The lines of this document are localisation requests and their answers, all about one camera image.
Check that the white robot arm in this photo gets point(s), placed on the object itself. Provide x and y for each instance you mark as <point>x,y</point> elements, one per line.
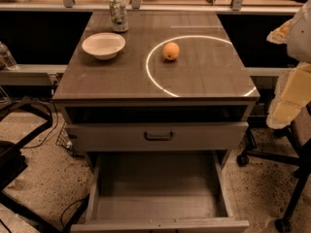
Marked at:
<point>293,88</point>

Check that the grey drawer cabinet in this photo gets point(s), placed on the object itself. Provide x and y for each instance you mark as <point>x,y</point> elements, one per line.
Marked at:
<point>206,83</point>

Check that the grey middle drawer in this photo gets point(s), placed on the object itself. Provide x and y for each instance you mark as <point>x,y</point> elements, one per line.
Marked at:
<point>156,136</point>

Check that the grey drawer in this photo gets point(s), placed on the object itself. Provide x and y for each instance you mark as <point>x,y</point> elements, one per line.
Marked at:
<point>158,192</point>
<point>156,136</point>

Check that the grey bottom drawer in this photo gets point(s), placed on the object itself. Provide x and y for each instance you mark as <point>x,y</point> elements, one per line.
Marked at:
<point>158,192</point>

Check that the orange fruit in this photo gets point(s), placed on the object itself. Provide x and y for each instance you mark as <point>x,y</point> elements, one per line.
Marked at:
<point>171,51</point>

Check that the white bowl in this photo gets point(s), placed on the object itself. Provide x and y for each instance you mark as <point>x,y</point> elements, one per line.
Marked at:
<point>103,46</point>

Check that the green white soda can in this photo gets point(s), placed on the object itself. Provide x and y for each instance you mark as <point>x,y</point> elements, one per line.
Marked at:
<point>118,14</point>

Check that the black chair left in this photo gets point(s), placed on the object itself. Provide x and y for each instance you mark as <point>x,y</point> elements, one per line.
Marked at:
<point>12,163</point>

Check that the black office chair right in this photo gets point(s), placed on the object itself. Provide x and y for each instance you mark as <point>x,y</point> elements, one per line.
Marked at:
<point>298,134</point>

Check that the clear plastic bottle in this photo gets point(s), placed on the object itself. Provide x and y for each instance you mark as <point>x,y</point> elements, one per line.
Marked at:
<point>6,59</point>

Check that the wire mesh basket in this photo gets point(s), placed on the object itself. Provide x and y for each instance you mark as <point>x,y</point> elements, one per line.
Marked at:
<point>64,141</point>

